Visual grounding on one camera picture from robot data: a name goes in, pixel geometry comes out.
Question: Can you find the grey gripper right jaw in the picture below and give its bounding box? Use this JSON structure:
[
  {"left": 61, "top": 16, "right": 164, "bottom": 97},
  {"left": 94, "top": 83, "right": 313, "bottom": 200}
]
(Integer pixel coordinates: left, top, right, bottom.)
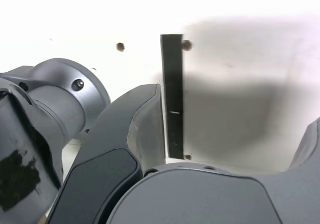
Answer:
[{"left": 106, "top": 117, "right": 320, "bottom": 224}]

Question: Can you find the black tape strip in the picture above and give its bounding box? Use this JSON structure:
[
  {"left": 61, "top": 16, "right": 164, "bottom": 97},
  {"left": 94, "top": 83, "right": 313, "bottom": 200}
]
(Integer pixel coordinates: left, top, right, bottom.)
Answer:
[{"left": 159, "top": 34, "right": 186, "bottom": 160}]

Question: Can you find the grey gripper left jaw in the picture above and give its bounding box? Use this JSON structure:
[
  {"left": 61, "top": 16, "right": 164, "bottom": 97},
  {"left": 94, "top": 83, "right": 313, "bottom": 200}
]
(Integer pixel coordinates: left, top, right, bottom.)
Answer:
[{"left": 47, "top": 83, "right": 167, "bottom": 224}]

